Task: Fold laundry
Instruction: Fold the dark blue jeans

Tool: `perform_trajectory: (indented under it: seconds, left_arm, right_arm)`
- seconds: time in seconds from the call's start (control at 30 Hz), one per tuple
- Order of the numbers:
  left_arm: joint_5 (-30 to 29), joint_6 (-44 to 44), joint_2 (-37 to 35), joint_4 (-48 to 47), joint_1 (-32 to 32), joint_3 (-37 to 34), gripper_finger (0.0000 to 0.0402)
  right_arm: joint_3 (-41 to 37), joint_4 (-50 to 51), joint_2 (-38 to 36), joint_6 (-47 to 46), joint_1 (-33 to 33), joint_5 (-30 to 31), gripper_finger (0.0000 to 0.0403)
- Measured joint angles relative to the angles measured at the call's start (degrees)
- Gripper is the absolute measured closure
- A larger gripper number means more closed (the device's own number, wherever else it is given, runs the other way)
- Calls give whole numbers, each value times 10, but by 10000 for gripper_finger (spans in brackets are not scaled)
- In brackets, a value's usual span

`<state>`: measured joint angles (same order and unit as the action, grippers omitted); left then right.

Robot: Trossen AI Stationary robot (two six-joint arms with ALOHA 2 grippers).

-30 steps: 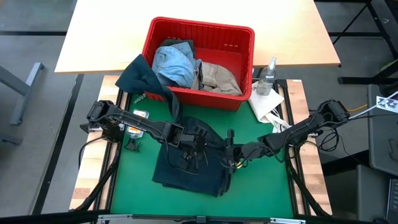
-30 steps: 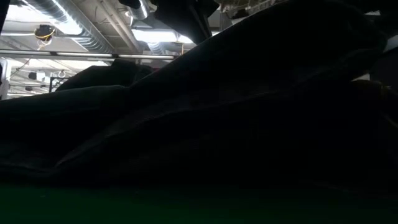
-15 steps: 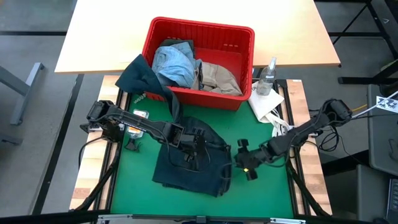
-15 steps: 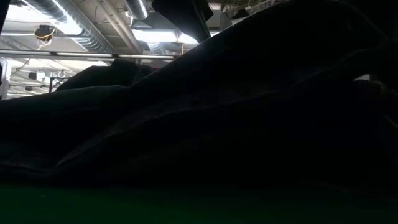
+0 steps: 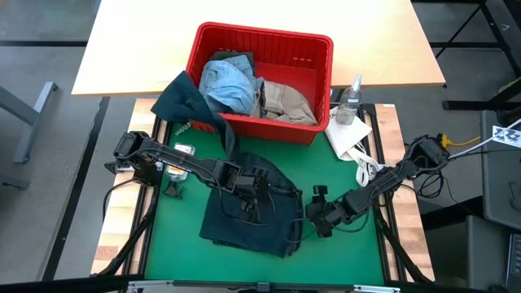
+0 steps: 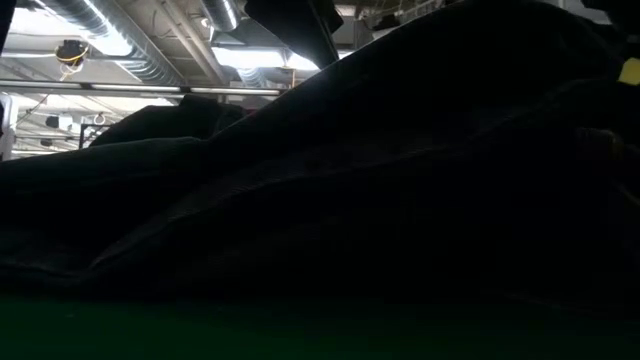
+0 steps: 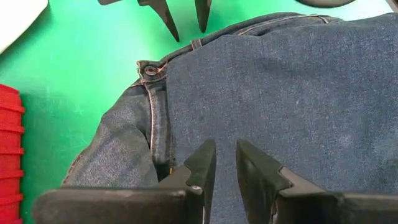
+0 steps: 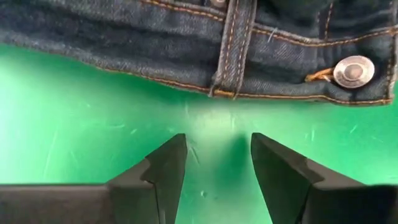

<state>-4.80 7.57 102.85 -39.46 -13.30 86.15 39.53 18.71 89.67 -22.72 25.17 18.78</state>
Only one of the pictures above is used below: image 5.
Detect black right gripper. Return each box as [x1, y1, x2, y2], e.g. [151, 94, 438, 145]
[305, 200, 352, 240]

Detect dark blue jeans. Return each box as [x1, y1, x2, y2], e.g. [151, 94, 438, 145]
[150, 71, 305, 260]

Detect red plastic laundry basket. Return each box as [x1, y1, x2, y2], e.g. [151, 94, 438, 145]
[186, 21, 335, 147]

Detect wipes packet with orange label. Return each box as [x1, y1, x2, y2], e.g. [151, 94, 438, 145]
[164, 142, 195, 182]

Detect beige trousers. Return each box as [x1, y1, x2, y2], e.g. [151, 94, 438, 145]
[252, 80, 319, 127]

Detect white cloth tote bag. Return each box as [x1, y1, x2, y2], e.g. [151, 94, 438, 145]
[324, 106, 387, 188]

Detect light blue denim garment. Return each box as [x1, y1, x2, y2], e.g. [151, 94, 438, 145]
[198, 54, 262, 117]

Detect clear plastic spray bottle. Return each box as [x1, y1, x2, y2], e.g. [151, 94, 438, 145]
[334, 75, 364, 126]

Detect dark green garment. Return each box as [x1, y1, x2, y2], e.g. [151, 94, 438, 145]
[209, 50, 256, 65]

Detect black table base bar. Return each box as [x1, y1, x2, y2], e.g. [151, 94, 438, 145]
[42, 96, 112, 282]

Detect light wood table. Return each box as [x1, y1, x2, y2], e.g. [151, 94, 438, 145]
[72, 0, 447, 98]

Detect grey plastic case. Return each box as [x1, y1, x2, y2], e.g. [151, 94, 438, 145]
[481, 109, 521, 231]

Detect white printed tag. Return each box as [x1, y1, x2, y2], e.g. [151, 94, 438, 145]
[491, 125, 521, 149]

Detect grey metal table leg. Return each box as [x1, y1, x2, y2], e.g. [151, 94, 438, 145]
[0, 81, 59, 164]

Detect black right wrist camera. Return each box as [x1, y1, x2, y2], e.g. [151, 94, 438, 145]
[312, 185, 330, 204]

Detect black metal rig frame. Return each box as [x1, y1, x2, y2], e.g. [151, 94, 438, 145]
[0, 97, 501, 293]

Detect yellow hanging cable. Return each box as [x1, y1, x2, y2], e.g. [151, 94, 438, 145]
[440, 133, 482, 149]

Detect black metal desk frame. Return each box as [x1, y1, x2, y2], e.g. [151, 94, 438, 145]
[429, 0, 521, 112]

